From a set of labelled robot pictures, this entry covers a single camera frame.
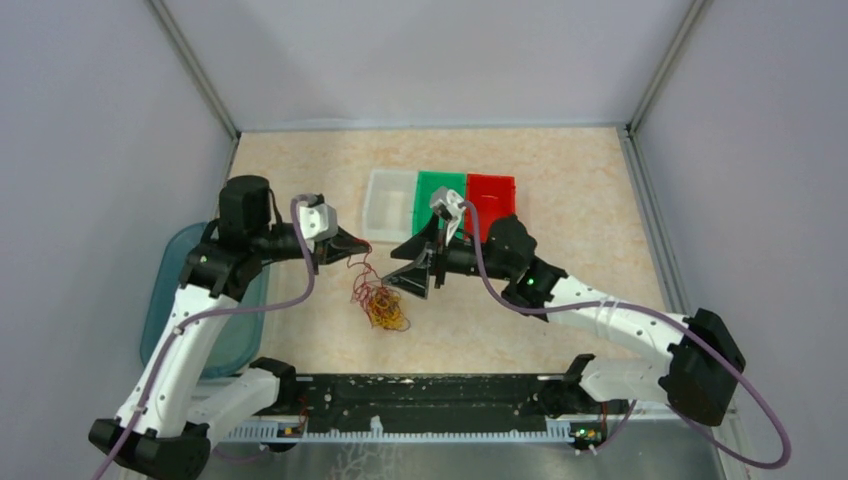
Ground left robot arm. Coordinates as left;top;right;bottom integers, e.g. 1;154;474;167
88;175;367;479

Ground teal plastic basin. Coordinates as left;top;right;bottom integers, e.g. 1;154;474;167
139;222;264;380

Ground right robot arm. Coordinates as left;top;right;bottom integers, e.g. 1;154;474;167
387;215;746;427

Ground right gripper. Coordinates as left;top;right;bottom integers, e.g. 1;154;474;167
382;211;513;298

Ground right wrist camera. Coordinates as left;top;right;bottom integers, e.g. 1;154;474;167
429;186;465;246

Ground white plastic bin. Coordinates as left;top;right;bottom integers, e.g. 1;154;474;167
362;169;418;243

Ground red plastic bin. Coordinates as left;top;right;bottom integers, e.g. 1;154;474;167
465;173;516;241

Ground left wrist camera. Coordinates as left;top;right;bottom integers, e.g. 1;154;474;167
297;194;339;242

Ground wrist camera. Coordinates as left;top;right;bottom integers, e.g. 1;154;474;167
297;194;339;242
429;186;465;246

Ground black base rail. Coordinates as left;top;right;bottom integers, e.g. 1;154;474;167
236;372;631;436

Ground green plastic bin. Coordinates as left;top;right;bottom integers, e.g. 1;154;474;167
412;171;467;234

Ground aluminium frame rail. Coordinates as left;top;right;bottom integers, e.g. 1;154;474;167
136;374;738;444

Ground cable pile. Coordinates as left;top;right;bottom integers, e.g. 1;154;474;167
349;248;412;334

